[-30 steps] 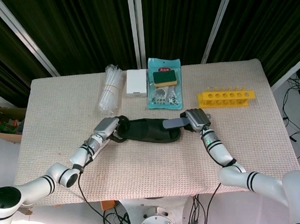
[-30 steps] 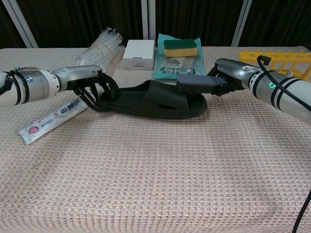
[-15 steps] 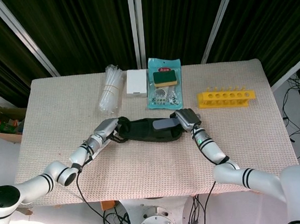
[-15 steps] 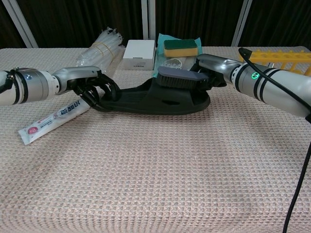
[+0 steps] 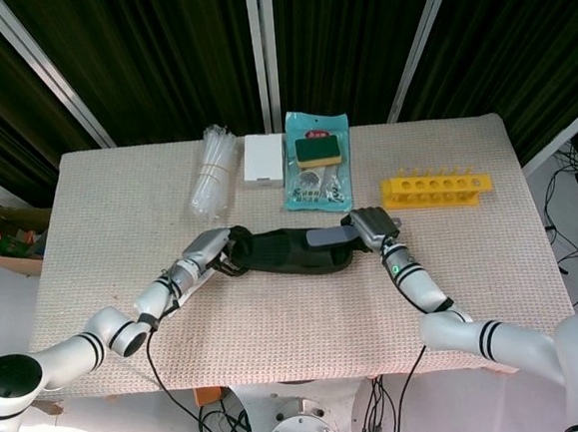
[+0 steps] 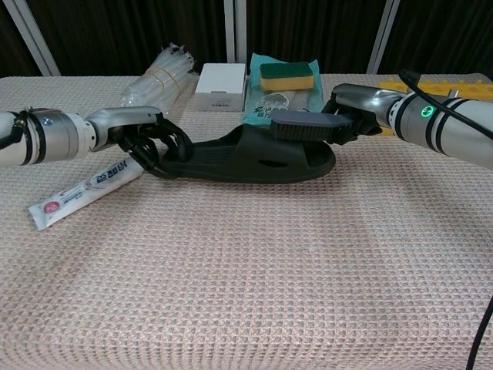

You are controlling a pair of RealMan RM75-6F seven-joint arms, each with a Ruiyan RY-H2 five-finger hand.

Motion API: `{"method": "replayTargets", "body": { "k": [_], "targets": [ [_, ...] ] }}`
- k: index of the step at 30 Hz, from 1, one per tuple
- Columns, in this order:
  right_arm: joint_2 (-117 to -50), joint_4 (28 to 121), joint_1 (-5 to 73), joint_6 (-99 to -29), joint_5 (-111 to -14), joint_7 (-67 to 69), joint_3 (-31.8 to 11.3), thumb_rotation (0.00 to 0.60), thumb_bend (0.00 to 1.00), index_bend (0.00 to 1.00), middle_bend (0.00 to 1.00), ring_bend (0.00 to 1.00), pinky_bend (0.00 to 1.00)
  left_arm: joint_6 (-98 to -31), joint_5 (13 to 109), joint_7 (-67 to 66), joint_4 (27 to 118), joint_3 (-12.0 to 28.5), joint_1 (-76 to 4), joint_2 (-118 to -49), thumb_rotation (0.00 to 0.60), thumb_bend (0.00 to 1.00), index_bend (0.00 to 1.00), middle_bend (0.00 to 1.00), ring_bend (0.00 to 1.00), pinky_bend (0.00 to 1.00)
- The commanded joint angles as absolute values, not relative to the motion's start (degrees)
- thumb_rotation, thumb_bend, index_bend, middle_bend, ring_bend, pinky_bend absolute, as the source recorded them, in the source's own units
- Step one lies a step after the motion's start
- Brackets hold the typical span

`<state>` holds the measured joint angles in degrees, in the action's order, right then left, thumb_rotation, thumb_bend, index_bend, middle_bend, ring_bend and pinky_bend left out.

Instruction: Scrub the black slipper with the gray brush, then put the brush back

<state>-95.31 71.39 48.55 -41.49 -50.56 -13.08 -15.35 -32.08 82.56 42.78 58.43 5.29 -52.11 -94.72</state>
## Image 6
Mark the beige waffle tablecloth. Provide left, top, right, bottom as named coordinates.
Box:
left=0, top=72, right=493, bottom=370

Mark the white metal frame post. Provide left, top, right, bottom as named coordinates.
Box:
left=224, top=0, right=247, bottom=64
left=0, top=0, right=62, bottom=77
left=365, top=0, right=401, bottom=74

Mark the white toothpaste tube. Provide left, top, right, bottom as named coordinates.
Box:
left=27, top=156, right=144, bottom=231

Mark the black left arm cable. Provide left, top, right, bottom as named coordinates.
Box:
left=0, top=109, right=30, bottom=150

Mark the dark green curtain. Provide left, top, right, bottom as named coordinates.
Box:
left=0, top=0, right=493, bottom=78

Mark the green yellow sponge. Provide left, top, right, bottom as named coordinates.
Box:
left=258, top=61, right=314, bottom=92

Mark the grey scrub brush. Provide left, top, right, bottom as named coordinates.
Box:
left=270, top=109, right=354, bottom=142

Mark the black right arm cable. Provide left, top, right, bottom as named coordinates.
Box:
left=398, top=68, right=493, bottom=370

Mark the white cardboard box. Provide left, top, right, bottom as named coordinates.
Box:
left=193, top=62, right=247, bottom=113

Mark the black slipper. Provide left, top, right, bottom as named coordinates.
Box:
left=148, top=125, right=337, bottom=184

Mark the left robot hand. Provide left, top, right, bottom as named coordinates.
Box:
left=84, top=106, right=193, bottom=179

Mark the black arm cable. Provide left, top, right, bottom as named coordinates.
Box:
left=398, top=68, right=493, bottom=370
left=0, top=109, right=30, bottom=150

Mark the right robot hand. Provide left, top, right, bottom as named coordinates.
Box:
left=321, top=82, right=401, bottom=146

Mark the yellow test tube rack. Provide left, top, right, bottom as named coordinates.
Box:
left=377, top=79, right=493, bottom=138

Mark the teal sponge package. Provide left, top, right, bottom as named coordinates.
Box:
left=241, top=52, right=320, bottom=128

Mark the bundle of clear sticks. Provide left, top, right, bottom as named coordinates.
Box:
left=119, top=43, right=196, bottom=113

